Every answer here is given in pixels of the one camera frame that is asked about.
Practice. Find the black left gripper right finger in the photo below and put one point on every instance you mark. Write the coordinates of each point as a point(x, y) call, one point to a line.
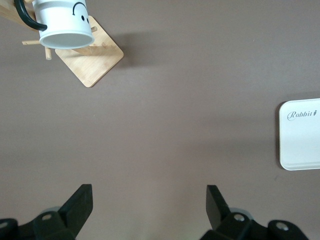
point(220, 215)

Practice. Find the bamboo wooden cup rack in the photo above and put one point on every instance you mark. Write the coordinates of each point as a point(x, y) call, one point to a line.
point(92, 67)

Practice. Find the brown table mat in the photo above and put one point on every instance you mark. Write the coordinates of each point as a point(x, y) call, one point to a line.
point(160, 125)

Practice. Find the white rectangular Rabbit tray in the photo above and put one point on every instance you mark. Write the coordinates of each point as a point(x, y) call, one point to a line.
point(302, 140)

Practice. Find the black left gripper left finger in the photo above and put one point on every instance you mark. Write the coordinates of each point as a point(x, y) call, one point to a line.
point(75, 210)

